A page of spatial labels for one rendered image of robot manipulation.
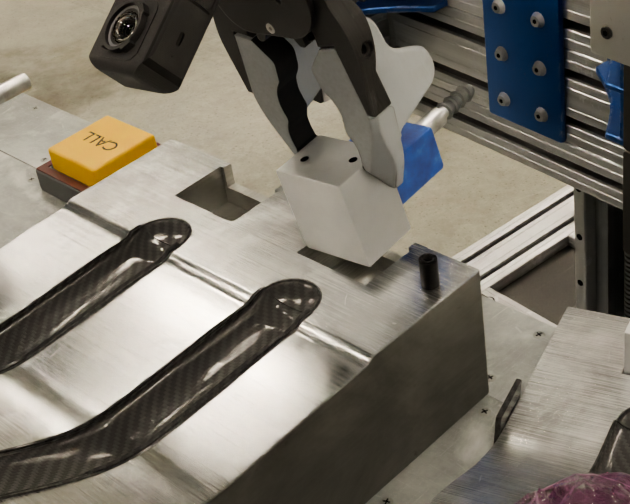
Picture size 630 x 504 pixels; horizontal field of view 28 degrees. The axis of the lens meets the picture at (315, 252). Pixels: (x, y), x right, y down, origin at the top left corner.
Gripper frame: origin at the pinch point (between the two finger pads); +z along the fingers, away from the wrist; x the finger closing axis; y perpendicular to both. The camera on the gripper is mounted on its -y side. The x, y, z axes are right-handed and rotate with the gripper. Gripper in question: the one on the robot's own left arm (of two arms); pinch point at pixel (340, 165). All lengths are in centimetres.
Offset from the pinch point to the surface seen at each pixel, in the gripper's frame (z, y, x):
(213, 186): 4.6, 0.1, 13.8
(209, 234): 3.7, -4.4, 8.6
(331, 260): 7.1, -0.8, 3.3
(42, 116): 8.9, 6.0, 46.9
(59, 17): 77, 104, 239
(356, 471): 11.3, -10.2, -5.6
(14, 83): -2.7, -2.4, 28.4
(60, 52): 78, 92, 222
